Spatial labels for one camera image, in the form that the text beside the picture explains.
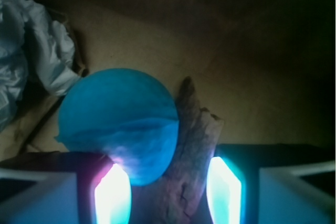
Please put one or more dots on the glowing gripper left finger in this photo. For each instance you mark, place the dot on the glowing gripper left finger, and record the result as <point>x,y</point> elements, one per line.
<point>70,187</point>

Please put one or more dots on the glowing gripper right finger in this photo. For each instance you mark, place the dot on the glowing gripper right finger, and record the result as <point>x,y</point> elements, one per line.
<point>271,183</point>

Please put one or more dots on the dark brown wood chip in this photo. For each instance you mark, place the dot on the dark brown wood chip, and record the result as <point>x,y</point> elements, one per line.
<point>175,196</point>

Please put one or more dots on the blue rubber ball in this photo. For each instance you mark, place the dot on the blue rubber ball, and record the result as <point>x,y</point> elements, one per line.
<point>125,114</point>

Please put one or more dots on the brown paper bag bin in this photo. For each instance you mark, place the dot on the brown paper bag bin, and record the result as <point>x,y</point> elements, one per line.
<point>266,67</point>

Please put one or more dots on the crumpled white paper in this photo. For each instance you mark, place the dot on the crumpled white paper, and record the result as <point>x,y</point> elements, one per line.
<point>33,45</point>

